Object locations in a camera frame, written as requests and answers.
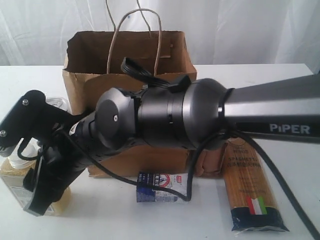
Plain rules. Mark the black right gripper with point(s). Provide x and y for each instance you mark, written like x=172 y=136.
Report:
x=96 y=137

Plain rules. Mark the yellow grain bottle white cap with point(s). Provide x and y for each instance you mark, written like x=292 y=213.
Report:
x=12 y=172

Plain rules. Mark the brown paper bag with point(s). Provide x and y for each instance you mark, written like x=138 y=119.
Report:
x=133 y=85

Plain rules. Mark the blue white milk carton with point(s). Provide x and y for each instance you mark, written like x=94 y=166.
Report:
x=146 y=192

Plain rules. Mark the silver pull-tab tin can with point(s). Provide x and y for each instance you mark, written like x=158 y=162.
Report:
x=58 y=102

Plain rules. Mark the white backdrop curtain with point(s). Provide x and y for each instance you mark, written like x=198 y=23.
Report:
x=36 y=32

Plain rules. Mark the brown orange snack pouch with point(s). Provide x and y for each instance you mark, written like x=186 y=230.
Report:
x=209 y=163

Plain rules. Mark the spaghetti pasta package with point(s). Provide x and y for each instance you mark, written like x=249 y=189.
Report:
x=251 y=199

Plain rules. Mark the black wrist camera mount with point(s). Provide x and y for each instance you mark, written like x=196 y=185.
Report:
x=47 y=121

